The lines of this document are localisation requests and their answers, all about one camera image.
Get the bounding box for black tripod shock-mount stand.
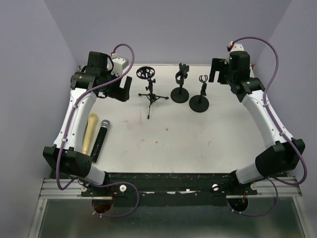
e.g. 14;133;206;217
136;66;169;119

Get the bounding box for black silver-head microphone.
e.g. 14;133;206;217
90;119;111;163

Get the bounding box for black round-base clip stand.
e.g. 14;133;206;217
170;63;189;104

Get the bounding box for beige microphone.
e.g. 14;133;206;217
82;113;98;155

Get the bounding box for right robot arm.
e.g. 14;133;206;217
209;51;305;194

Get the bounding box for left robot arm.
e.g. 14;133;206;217
43;51;134;196

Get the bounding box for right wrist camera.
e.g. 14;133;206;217
227;43;244;52

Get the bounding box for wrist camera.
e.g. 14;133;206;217
111;57;129;76
227;43;244;52

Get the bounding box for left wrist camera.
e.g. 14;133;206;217
111;57;129;76

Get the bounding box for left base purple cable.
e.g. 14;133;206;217
93;182;141;219

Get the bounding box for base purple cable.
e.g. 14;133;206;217
93;182;141;219
226;178;279;216

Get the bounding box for black mounting rail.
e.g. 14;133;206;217
81;173;257;207

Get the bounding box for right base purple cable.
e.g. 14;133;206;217
226;178;279;216

